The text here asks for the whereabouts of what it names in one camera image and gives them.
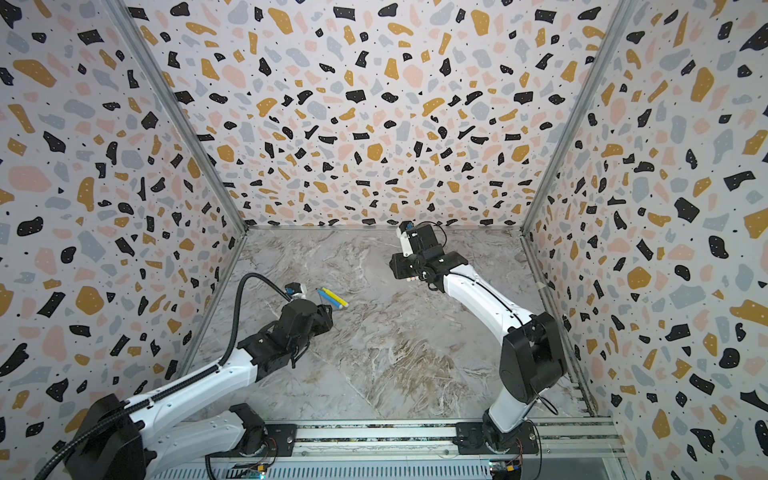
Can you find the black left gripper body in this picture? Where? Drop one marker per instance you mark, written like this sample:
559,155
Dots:
321,323

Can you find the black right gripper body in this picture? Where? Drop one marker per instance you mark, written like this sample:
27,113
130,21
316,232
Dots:
405,264

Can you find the yellow highlighter pen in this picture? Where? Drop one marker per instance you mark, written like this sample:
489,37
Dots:
337,299

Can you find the blue highlighter pen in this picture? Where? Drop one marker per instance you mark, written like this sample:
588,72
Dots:
329,299

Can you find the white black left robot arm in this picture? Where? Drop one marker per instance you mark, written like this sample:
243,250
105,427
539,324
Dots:
149,433

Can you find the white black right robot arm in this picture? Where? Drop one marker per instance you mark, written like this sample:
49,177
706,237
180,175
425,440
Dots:
532,358

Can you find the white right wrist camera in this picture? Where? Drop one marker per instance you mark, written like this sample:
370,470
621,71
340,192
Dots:
404,235

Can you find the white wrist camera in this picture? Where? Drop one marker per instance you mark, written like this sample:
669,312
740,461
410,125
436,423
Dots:
296,290
404,235

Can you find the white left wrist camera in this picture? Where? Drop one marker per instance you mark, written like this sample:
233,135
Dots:
296,290

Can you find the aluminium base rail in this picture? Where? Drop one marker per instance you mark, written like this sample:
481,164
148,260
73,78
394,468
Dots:
540,448

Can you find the metal corner post right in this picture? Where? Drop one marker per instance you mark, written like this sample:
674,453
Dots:
615,28

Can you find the metal corner post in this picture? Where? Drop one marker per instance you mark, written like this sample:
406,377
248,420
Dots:
123,21
615,28

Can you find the metal corner post left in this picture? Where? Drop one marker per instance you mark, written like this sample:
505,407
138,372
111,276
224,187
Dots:
123,21

